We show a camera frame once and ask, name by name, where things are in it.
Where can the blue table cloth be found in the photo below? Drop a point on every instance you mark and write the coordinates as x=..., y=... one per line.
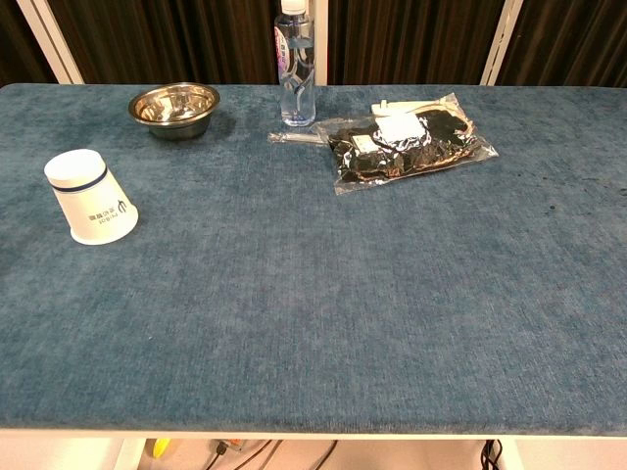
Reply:
x=294, y=303

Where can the white plastic tray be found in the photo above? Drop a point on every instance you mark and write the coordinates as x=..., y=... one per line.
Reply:
x=392, y=107

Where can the clear plastic water bottle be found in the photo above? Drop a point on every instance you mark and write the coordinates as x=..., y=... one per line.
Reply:
x=297, y=73

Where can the yellow object under table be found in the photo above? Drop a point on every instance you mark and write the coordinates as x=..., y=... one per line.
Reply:
x=160, y=447

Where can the black pleated curtain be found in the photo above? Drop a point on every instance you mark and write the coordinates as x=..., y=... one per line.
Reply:
x=171, y=39

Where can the clear bag with dark contents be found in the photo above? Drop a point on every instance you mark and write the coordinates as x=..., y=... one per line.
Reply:
x=392, y=161

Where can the white paper cup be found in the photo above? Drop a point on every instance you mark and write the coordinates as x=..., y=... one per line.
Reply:
x=93, y=205

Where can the stainless steel bowl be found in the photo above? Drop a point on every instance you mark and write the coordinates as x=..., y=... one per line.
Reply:
x=174, y=105

